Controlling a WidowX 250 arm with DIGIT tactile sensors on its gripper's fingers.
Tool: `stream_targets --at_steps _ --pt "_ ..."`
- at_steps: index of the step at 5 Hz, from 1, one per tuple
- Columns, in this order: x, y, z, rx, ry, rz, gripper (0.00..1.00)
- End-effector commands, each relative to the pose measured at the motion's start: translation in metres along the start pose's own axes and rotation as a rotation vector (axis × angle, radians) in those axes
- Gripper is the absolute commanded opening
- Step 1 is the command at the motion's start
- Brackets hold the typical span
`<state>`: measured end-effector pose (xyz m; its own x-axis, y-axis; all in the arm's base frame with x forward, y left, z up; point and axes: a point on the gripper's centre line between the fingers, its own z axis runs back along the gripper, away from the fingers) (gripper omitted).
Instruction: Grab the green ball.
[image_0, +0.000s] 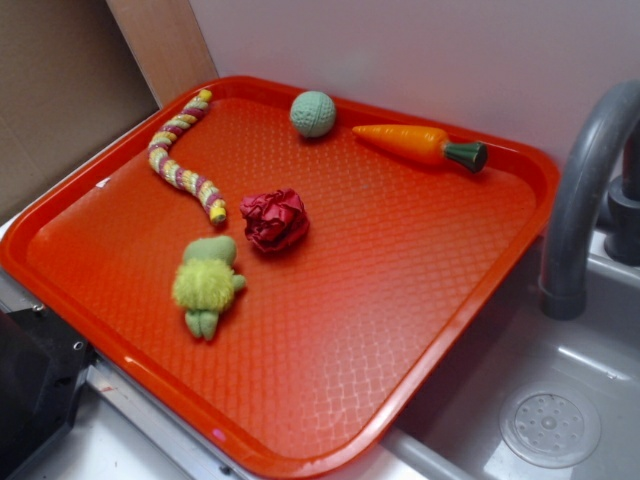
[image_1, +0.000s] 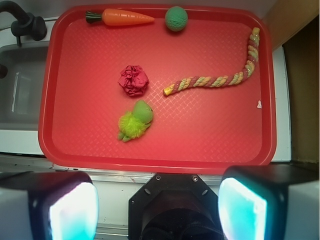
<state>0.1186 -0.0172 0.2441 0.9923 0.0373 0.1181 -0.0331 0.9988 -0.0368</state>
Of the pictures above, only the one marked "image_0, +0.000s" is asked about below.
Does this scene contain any sink drain cover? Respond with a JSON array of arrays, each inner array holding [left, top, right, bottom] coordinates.
[[499, 382, 601, 469]]

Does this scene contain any brown cardboard panel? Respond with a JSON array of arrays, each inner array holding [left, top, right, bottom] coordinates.
[[1, 1, 158, 221]]

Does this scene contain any grey plastic faucet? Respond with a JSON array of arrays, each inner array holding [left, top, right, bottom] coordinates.
[[539, 80, 639, 320]]

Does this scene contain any dark faucet handle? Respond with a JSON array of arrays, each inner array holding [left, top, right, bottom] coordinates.
[[604, 124, 639, 266]]

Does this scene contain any orange plastic carrot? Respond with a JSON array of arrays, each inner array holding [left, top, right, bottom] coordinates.
[[352, 124, 488, 174]]

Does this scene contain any red crumpled paper ball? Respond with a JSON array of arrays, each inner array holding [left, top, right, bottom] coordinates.
[[240, 188, 310, 253]]

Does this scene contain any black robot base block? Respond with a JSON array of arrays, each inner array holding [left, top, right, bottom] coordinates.
[[1, 305, 94, 479]]

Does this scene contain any red plastic tray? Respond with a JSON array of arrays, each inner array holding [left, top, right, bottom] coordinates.
[[1, 77, 559, 479]]

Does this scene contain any wooden board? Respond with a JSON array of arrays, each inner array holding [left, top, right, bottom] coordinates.
[[107, 0, 218, 107]]

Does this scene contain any green plush toy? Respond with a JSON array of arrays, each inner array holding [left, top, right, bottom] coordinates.
[[172, 236, 247, 341]]

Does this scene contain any grey toy sink basin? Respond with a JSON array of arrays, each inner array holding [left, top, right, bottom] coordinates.
[[383, 247, 639, 479]]

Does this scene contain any yellow pink twisted rope toy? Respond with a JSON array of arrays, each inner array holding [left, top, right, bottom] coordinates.
[[147, 89, 227, 226]]

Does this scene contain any green textured ball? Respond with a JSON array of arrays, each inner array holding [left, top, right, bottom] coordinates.
[[289, 91, 337, 138]]

